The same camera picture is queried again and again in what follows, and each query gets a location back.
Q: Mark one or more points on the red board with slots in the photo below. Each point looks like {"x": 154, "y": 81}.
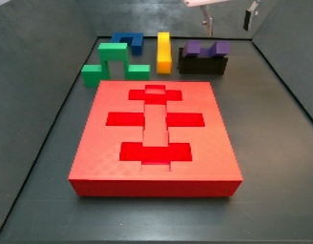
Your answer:
{"x": 155, "y": 142}

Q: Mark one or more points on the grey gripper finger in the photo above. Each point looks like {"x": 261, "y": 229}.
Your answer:
{"x": 249, "y": 13}
{"x": 207, "y": 20}

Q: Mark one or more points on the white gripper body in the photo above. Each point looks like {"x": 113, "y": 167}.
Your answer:
{"x": 196, "y": 3}

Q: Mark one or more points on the blue U block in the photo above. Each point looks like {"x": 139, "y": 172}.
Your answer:
{"x": 132, "y": 38}

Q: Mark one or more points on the green arch block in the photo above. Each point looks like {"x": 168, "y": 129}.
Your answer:
{"x": 112, "y": 52}

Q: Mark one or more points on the purple U block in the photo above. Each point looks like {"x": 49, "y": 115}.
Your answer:
{"x": 194, "y": 50}

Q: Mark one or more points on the black angle fixture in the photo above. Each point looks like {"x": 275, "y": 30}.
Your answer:
{"x": 195, "y": 65}

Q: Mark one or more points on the yellow long bar block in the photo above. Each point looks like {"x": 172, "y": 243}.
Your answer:
{"x": 163, "y": 53}

